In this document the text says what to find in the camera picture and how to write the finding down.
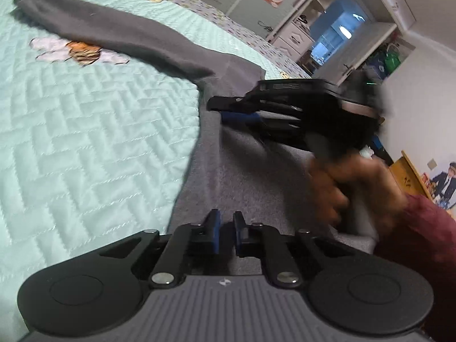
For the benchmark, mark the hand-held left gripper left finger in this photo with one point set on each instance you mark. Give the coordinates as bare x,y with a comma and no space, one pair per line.
215,229

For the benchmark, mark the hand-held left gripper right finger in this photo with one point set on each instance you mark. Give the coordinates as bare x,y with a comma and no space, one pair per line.
238,231

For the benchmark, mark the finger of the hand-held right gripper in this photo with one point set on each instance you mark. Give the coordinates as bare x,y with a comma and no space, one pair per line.
228,104
245,118

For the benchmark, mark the grey sweater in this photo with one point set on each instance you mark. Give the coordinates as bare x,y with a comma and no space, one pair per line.
231,167

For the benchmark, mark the person's right forearm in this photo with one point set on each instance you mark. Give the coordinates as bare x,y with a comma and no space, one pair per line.
420,256

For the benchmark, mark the person's right hand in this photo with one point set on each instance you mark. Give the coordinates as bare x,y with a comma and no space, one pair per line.
374,185

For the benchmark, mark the blue bag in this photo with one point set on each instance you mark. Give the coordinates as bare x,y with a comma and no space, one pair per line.
377,68

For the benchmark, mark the white door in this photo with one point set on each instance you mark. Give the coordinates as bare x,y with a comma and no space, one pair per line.
359,50

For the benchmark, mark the green bag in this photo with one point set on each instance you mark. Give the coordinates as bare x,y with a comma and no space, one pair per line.
392,60

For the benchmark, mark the white drawer cabinet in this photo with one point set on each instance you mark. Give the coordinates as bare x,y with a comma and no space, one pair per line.
292,41

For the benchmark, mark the yellow wooden cabinet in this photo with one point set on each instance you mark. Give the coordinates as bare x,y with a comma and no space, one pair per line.
406,178

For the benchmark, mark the mint quilted bee bedspread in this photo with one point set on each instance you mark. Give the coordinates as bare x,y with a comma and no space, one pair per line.
89,131

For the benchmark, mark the wall socket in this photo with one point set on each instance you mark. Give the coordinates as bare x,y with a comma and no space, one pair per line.
432,164

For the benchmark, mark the wall poster of uniformed figure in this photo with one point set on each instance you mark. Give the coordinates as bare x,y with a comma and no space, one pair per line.
443,185

